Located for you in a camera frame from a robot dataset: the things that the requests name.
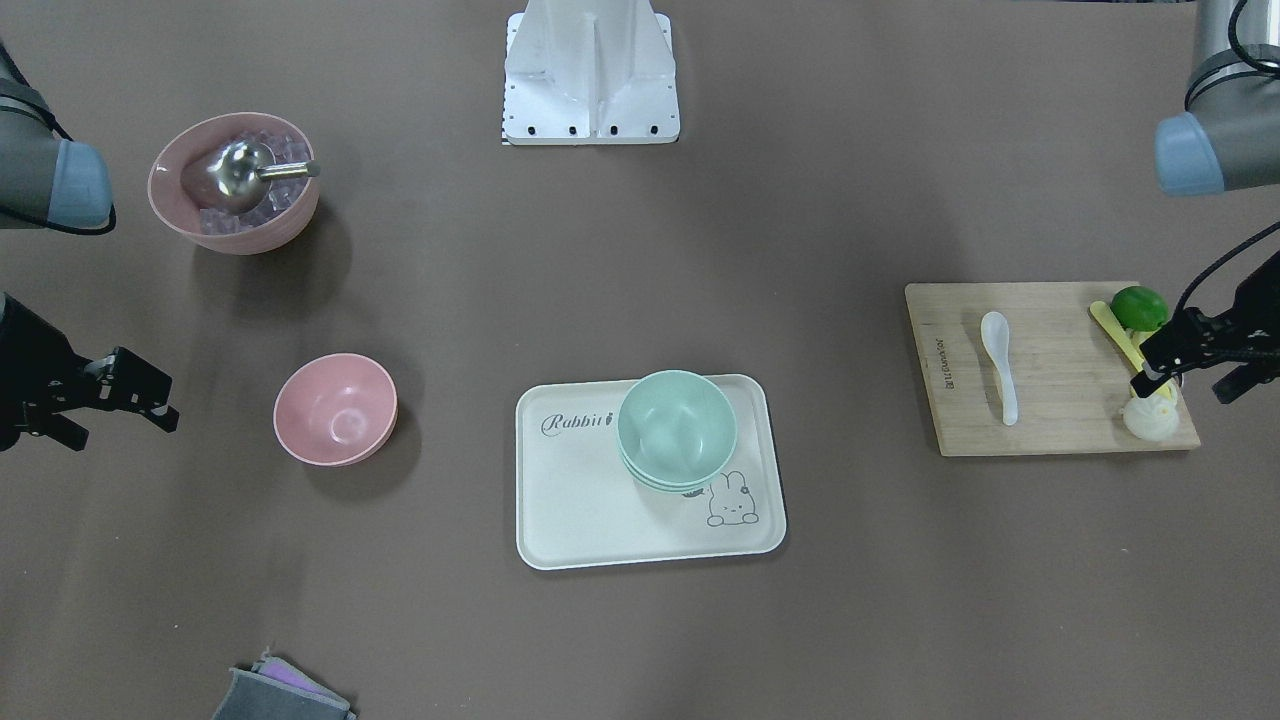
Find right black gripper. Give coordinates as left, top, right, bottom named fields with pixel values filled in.
left=1, top=293, right=180, bottom=452

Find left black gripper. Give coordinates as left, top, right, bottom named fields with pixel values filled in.
left=1130, top=254, right=1279, bottom=404

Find white ceramic spoon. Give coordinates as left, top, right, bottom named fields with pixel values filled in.
left=980, top=311, right=1020, bottom=427

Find small pink bowl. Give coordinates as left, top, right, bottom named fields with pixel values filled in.
left=271, top=354, right=399, bottom=468

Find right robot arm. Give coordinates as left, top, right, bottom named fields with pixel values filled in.
left=1, top=49, right=180, bottom=451

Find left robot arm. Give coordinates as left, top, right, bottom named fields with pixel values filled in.
left=1132, top=1, right=1279, bottom=404

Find large pink ice bowl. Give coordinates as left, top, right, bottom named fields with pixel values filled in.
left=147, top=111, right=320, bottom=256

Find green lime toy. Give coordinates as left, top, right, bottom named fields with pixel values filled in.
left=1108, top=284, right=1171, bottom=332

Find white steamed bun toy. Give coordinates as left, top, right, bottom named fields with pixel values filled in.
left=1121, top=395, right=1180, bottom=442

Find bamboo cutting board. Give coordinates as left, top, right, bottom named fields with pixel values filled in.
left=905, top=281, right=1201, bottom=457

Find metal ice scoop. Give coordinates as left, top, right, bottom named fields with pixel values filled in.
left=180, top=140, right=320, bottom=215

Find grey folded cloth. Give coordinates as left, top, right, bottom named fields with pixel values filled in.
left=212, top=652, right=358, bottom=719

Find cream rabbit tray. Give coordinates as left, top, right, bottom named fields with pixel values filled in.
left=515, top=374, right=787, bottom=570

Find stacked green bowls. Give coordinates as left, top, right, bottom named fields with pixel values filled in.
left=614, top=370, right=739, bottom=495

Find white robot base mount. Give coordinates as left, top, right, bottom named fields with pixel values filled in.
left=500, top=1, right=682, bottom=146

